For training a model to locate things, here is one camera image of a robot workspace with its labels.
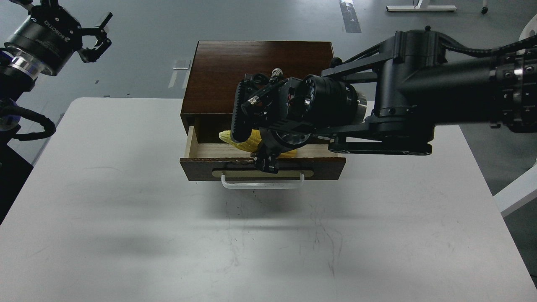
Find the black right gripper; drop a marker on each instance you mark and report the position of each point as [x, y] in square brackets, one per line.
[290, 110]

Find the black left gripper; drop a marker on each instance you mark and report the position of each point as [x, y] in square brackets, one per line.
[51, 34]

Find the white drawer handle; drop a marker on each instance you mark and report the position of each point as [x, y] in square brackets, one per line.
[288, 184]

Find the dark wooden drawer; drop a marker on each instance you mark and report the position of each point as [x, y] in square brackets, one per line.
[208, 161]

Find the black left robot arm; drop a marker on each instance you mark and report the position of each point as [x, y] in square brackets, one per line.
[18, 74]

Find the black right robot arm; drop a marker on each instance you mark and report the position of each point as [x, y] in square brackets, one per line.
[389, 98]

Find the dark wooden drawer cabinet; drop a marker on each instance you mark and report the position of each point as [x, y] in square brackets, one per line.
[219, 66]

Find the grey floor tape strip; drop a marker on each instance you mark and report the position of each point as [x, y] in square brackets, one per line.
[349, 16]

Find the white table leg base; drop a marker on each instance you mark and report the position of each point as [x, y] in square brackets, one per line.
[421, 6]

